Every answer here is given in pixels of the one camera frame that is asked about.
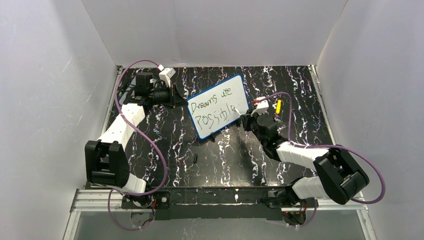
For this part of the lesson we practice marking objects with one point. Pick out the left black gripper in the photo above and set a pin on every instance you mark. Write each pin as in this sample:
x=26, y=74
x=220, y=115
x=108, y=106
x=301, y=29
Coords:
x=172, y=96

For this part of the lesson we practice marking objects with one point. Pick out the whiteboard wire stand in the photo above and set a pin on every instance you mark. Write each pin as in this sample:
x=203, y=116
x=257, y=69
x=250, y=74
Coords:
x=212, y=137

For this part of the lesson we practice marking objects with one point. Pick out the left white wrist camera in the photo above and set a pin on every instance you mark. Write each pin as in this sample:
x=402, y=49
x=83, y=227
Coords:
x=165, y=74

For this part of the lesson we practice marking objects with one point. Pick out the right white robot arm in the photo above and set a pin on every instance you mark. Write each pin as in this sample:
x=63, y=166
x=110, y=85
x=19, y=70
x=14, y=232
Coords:
x=338, y=176

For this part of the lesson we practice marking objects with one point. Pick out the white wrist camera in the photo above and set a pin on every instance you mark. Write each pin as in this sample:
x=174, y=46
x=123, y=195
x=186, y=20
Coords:
x=260, y=106
x=165, y=74

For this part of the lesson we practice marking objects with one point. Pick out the blue framed whiteboard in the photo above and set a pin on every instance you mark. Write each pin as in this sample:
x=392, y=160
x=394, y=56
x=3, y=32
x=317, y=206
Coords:
x=213, y=109

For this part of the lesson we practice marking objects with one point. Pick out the yellow marker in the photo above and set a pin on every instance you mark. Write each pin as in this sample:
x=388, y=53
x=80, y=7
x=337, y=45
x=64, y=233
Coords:
x=278, y=106

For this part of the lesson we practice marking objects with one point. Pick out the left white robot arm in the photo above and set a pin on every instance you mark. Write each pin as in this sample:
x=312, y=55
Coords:
x=105, y=159

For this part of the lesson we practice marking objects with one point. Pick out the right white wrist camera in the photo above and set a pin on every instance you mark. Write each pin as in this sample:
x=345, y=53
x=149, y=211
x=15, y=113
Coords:
x=260, y=106

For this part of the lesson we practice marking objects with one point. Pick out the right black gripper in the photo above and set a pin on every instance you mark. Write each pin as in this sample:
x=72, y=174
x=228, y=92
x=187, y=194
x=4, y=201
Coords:
x=247, y=121

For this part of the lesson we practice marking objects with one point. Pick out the black marker cap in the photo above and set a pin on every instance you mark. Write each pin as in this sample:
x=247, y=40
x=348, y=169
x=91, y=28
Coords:
x=195, y=159

